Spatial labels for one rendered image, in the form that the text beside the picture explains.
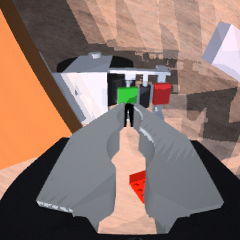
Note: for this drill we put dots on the orange wooden platform dolly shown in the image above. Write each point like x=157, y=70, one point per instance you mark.
x=38, y=107

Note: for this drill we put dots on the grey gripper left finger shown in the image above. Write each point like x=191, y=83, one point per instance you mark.
x=74, y=177

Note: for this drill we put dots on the grey box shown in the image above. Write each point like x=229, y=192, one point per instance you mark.
x=223, y=49

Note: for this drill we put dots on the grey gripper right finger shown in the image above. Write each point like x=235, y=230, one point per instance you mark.
x=184, y=179

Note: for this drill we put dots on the red lego brick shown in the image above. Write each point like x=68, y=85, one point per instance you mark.
x=137, y=182

